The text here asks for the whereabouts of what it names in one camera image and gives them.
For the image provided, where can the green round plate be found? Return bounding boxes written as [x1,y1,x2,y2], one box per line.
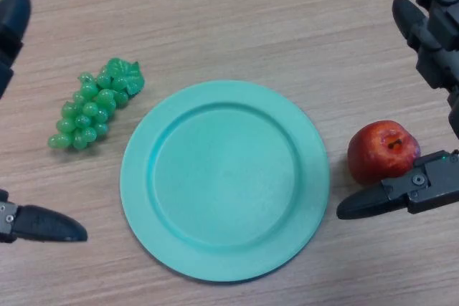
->
[119,80,331,283]

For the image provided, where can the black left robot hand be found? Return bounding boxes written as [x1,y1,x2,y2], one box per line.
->
[0,0,89,244]

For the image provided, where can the green grapes bunch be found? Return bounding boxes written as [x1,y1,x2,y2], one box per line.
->
[48,57,145,152]

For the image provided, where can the red apple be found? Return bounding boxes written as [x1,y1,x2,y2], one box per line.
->
[346,120,421,186]

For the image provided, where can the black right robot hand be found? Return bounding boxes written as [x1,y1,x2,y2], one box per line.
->
[336,0,459,221]

